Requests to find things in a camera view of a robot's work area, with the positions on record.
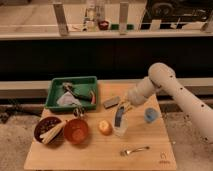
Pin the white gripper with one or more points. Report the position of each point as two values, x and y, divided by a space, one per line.
125 104

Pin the blue sponge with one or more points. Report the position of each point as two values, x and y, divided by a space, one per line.
118 116

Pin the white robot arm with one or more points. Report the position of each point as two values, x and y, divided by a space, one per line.
162 77

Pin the clear plastic cup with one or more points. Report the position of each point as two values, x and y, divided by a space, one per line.
120 131

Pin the blue paper cup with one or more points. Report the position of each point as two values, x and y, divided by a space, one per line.
150 115

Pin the grey rectangular block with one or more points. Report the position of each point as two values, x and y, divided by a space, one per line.
111 102

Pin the orange fruit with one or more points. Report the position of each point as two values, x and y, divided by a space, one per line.
105 127

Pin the orange carrot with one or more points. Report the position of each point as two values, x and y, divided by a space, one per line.
93 99

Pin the wooden board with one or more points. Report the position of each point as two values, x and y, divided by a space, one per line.
102 153

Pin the silver fork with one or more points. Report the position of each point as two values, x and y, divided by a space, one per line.
127 152

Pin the small metal keyring object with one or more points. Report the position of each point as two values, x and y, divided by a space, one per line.
79 112

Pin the orange bowl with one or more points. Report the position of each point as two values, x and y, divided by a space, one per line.
76 131

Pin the crumpled grey cloth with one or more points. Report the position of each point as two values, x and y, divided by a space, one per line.
68 99

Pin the green plastic tray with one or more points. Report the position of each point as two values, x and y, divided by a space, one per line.
79 87

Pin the green box on shelf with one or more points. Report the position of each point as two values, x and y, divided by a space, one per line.
118 27

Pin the dark bowl with food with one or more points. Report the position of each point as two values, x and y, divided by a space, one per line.
48 129

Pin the red small container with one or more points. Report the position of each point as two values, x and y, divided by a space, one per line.
103 25

